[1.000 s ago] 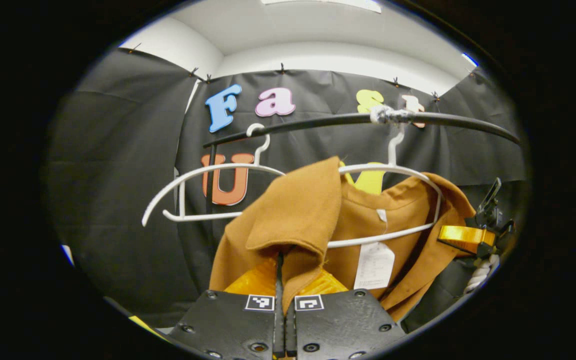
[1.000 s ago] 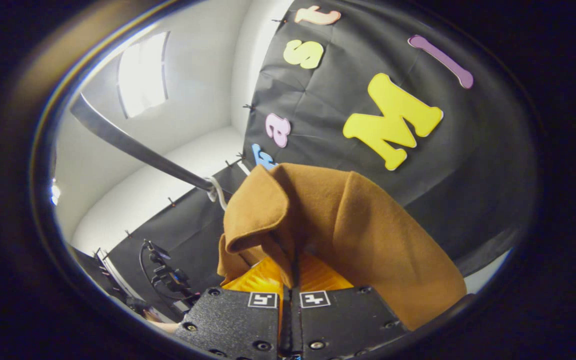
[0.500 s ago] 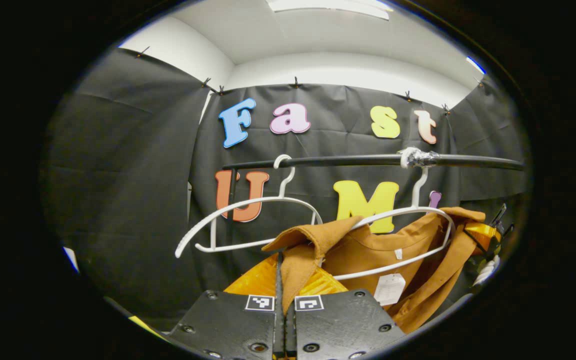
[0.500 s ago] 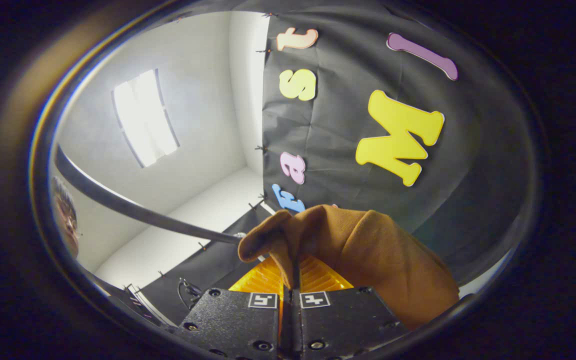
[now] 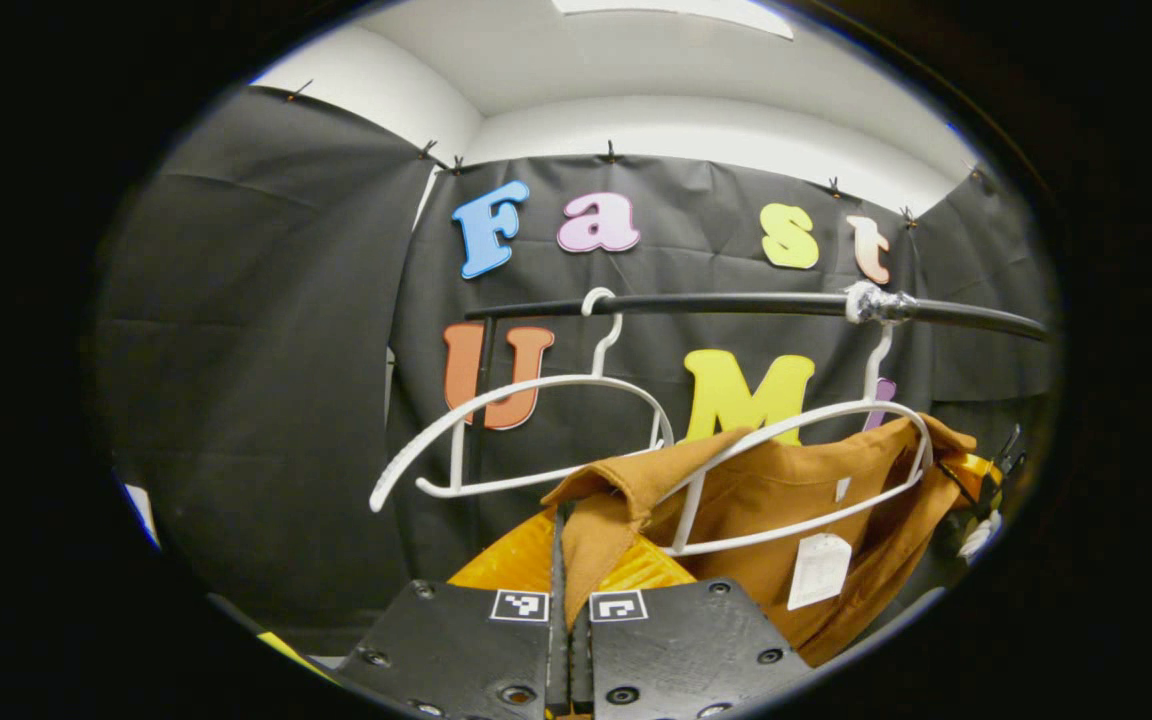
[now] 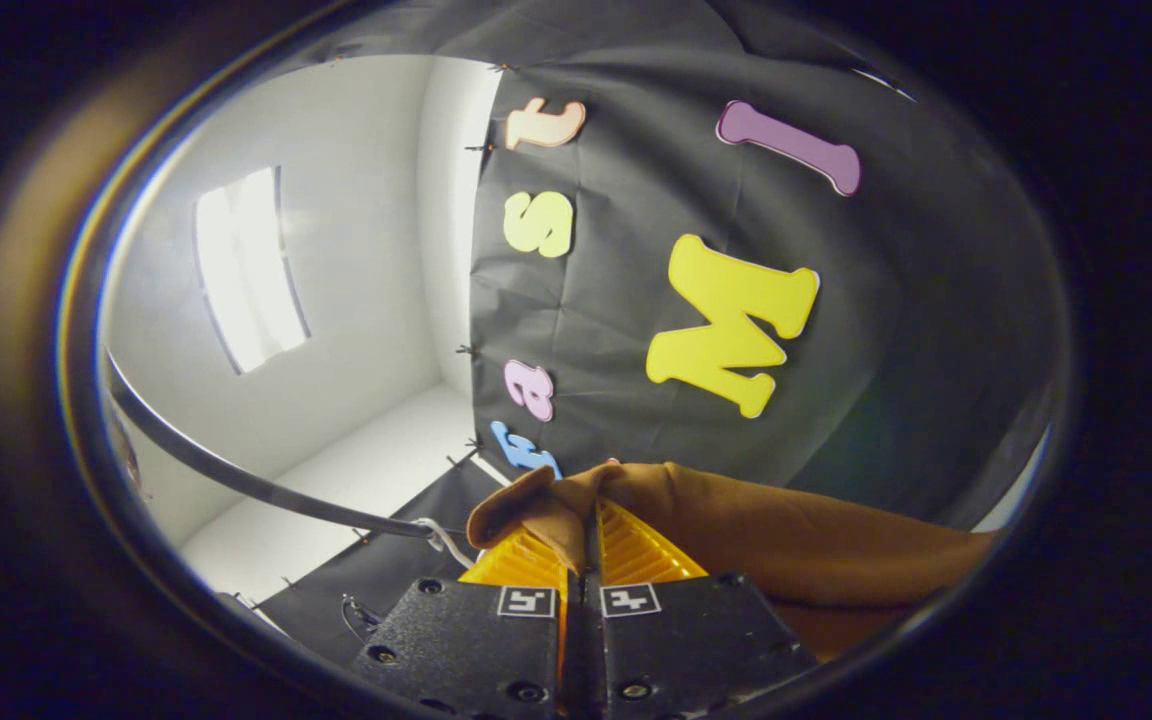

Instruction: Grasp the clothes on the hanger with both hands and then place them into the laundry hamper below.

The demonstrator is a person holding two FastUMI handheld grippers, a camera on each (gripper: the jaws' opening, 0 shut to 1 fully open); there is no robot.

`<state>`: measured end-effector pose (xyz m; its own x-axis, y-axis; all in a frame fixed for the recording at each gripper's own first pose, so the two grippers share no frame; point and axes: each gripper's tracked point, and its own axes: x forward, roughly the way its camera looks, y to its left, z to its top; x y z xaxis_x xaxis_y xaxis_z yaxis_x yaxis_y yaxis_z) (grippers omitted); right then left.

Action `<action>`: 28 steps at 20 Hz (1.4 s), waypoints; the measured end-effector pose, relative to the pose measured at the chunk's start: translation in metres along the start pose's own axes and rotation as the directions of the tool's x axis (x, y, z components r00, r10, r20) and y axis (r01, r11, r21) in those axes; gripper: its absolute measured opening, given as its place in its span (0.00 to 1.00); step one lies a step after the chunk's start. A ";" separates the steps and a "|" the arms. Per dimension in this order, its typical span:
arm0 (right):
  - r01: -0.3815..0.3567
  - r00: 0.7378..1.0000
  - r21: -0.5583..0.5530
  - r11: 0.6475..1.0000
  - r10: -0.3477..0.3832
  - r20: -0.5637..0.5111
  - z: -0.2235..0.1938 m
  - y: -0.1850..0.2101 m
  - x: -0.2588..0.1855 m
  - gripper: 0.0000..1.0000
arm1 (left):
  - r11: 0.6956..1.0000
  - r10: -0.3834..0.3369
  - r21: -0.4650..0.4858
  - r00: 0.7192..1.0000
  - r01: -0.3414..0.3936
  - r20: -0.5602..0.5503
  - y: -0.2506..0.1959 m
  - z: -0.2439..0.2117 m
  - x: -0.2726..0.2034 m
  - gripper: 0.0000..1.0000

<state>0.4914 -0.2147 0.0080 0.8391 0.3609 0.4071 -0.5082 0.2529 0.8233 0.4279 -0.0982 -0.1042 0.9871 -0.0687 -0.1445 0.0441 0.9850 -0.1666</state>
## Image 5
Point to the rectangular ceiling light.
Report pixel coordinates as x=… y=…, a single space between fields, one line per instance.
x=676 y=10

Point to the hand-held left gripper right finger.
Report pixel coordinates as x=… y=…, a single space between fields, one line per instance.
x=676 y=640

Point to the brown shirt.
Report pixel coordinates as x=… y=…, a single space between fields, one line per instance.
x=766 y=500

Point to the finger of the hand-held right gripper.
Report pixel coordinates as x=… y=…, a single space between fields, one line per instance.
x=981 y=475

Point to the black clothes rack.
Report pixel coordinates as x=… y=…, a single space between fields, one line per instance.
x=736 y=302

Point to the white plastic hanger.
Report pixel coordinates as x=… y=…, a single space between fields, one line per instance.
x=836 y=410
x=536 y=385

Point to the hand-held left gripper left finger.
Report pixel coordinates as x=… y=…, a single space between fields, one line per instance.
x=456 y=650

